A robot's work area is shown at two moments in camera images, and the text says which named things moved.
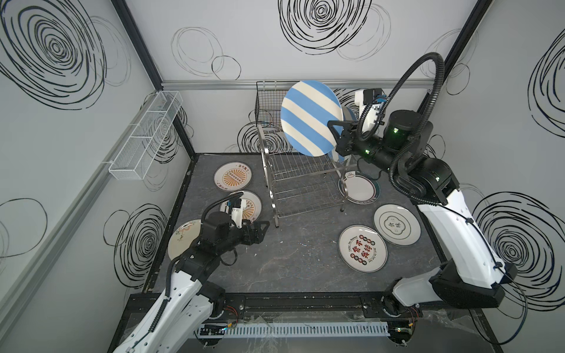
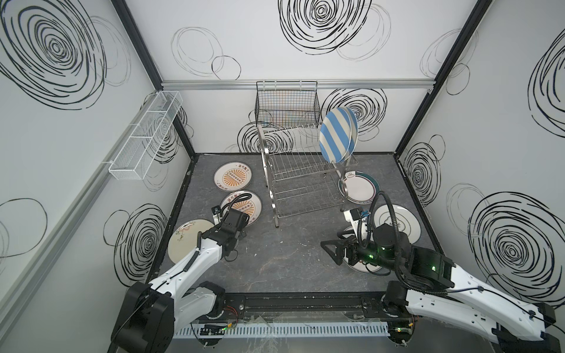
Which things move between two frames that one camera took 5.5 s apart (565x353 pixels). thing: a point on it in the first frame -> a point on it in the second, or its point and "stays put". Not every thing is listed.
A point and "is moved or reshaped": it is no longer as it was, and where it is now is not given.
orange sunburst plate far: (232, 176) stays put
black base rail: (260, 305) stays put
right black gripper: (343, 141) -> (348, 253)
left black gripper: (254, 232) -> (240, 214)
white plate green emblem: (397, 223) stays put
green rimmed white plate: (363, 188) stays put
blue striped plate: (306, 109) is moved or reshaped
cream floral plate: (182, 236) stays put
